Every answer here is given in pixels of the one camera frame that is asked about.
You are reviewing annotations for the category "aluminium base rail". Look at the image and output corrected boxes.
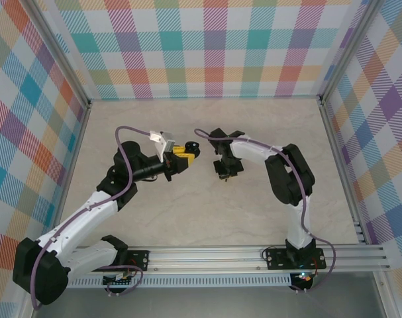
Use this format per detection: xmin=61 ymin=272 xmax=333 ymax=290
xmin=25 ymin=244 xmax=390 ymax=274

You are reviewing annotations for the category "black earbud charging case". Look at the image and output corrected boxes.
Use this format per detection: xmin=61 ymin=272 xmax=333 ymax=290
xmin=183 ymin=140 xmax=201 ymax=159

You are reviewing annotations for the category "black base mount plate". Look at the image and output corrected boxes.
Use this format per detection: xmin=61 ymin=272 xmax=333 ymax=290
xmin=265 ymin=246 xmax=327 ymax=271
xmin=89 ymin=250 xmax=151 ymax=272

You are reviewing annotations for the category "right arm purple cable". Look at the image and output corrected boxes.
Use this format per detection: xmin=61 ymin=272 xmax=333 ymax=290
xmin=193 ymin=128 xmax=336 ymax=294

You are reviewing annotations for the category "aluminium frame post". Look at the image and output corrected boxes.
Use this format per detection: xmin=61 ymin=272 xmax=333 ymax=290
xmin=26 ymin=0 xmax=91 ymax=110
xmin=319 ymin=0 xmax=380 ymax=107

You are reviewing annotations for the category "right controller circuit board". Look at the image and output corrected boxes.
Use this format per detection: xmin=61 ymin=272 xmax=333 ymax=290
xmin=291 ymin=271 xmax=313 ymax=284

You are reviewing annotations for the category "controller circuit board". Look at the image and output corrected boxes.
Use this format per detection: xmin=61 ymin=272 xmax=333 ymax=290
xmin=103 ymin=272 xmax=135 ymax=286
xmin=291 ymin=271 xmax=313 ymax=284

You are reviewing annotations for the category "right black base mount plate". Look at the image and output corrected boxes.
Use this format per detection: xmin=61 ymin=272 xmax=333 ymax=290
xmin=265 ymin=246 xmax=327 ymax=271

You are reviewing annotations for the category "aluminium side rail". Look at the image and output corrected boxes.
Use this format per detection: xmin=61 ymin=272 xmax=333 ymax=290
xmin=318 ymin=95 xmax=370 ymax=244
xmin=46 ymin=99 xmax=93 ymax=244

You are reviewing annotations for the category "left controller circuit board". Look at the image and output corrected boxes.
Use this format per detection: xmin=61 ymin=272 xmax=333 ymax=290
xmin=103 ymin=272 xmax=135 ymax=286

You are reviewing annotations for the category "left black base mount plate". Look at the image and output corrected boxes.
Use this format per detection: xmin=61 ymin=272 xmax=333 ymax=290
xmin=89 ymin=250 xmax=151 ymax=272

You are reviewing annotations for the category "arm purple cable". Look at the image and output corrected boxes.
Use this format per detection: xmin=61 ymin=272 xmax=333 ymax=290
xmin=30 ymin=125 xmax=154 ymax=311
xmin=193 ymin=128 xmax=336 ymax=294

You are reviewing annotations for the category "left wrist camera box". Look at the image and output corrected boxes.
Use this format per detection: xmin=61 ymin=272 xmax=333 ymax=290
xmin=149 ymin=131 xmax=176 ymax=163

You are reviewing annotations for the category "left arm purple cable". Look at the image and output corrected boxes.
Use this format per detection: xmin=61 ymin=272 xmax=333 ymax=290
xmin=30 ymin=125 xmax=154 ymax=311

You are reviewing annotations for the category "slotted white cable duct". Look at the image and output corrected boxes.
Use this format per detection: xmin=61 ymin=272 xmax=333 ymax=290
xmin=66 ymin=276 xmax=293 ymax=288

